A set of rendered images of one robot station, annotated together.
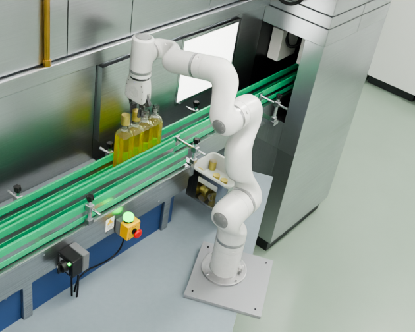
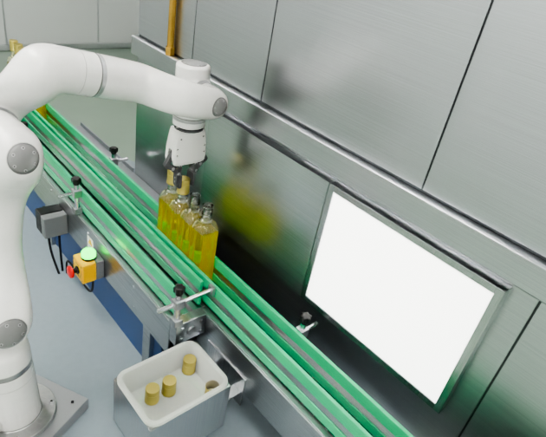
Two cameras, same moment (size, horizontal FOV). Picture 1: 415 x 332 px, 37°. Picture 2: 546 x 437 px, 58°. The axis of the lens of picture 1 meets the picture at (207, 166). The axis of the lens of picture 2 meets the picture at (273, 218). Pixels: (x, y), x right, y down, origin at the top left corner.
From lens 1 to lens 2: 2.76 m
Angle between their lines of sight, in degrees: 79
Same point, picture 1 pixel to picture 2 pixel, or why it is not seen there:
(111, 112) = (214, 187)
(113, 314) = not seen: hidden behind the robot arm
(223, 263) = not seen: outside the picture
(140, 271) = (71, 328)
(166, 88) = (290, 245)
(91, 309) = (34, 280)
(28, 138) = (156, 130)
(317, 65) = not seen: outside the picture
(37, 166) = (159, 172)
